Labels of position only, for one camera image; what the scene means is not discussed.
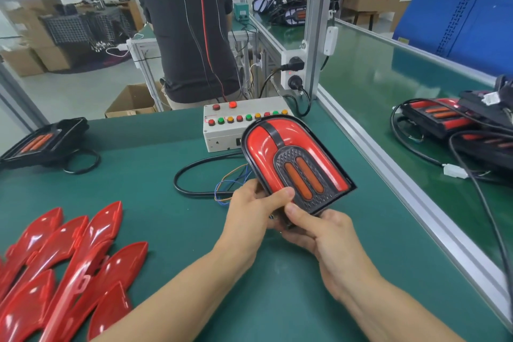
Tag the white metal stand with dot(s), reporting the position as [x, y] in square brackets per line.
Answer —
[143, 57]

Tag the person's left forearm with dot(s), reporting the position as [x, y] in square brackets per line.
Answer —
[168, 306]

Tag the pile of black lamp housings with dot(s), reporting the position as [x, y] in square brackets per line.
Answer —
[44, 141]

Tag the person's right hand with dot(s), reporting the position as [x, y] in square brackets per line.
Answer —
[329, 249]

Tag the small cardboard box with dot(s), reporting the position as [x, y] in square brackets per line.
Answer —
[20, 61]

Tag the pile of red lens covers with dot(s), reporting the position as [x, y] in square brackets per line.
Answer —
[64, 273]

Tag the white switch box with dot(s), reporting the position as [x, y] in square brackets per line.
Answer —
[330, 41]

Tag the large cardboard box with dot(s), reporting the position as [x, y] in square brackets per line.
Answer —
[52, 53]

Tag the blue plastic crate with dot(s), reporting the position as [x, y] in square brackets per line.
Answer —
[457, 25]

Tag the beige test button box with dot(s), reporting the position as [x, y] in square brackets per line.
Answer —
[220, 133]

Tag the person's left hand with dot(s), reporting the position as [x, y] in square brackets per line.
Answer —
[248, 221]

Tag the white power strip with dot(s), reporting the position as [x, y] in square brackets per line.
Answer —
[287, 61]

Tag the low open cardboard carton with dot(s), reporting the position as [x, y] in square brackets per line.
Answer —
[130, 103]

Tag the black mesh basket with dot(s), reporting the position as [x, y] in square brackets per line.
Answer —
[80, 27]

